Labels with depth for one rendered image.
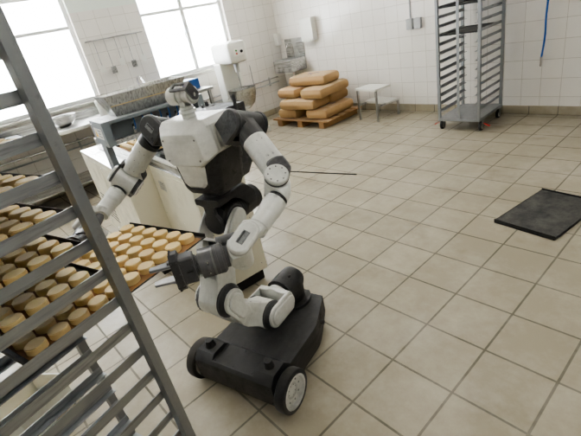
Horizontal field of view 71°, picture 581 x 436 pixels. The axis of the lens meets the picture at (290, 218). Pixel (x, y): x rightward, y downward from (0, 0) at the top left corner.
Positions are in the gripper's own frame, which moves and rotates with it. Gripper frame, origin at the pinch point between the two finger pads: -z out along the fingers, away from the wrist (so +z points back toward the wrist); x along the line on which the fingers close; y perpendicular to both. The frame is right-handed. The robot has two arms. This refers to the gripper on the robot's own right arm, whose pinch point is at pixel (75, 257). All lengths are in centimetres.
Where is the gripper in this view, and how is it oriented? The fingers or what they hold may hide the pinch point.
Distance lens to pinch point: 159.0
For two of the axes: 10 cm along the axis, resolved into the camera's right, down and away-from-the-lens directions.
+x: -1.9, -8.8, -4.3
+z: -2.3, -3.9, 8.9
